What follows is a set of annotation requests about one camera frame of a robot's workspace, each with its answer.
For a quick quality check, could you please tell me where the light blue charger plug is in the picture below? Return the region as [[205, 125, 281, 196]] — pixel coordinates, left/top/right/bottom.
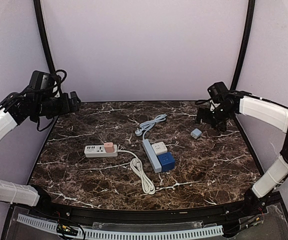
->
[[190, 128, 202, 139]]

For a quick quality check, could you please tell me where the white power strip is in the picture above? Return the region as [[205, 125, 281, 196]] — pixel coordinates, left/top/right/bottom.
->
[[84, 144, 156, 195]]

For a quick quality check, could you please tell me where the pink charger plug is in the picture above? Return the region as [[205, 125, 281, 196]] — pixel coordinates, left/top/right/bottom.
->
[[103, 142, 115, 153]]

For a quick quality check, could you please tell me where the white cube socket adapter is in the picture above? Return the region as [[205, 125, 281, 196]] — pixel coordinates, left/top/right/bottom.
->
[[151, 141, 168, 156]]

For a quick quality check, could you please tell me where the blue cube socket adapter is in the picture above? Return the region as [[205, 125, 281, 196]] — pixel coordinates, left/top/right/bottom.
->
[[157, 152, 176, 172]]

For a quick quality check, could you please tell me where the light blue power strip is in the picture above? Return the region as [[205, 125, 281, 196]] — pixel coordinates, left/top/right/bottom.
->
[[135, 113, 167, 173]]

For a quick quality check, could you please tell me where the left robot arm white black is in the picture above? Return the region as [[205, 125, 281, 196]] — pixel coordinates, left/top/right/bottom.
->
[[0, 70, 81, 207]]

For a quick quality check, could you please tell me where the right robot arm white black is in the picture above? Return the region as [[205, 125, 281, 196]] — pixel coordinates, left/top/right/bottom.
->
[[196, 82, 288, 200]]

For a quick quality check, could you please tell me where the small circuit board right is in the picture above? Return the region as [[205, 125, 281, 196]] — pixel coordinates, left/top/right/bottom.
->
[[240, 215, 263, 228]]

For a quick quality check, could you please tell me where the small circuit board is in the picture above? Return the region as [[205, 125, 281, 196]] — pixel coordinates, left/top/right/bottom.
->
[[56, 223, 78, 237], [240, 215, 263, 228]]

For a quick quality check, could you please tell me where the small circuit board left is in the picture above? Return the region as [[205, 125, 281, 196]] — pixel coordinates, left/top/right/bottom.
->
[[56, 223, 78, 237]]

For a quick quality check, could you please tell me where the left black corner post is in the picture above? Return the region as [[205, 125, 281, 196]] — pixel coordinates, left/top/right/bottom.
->
[[33, 0, 56, 74]]

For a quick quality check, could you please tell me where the black corner post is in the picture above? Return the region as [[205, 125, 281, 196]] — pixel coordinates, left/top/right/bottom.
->
[[230, 0, 256, 90], [33, 0, 56, 74]]

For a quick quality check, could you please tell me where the white slotted cable duct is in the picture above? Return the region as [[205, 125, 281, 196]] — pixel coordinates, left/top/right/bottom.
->
[[16, 214, 224, 240]]

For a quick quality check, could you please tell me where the right black corner post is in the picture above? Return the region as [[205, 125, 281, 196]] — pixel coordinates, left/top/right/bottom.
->
[[230, 0, 256, 90]]

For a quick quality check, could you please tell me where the black front rail frame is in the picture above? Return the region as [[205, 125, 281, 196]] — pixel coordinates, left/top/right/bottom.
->
[[1, 192, 288, 240]]

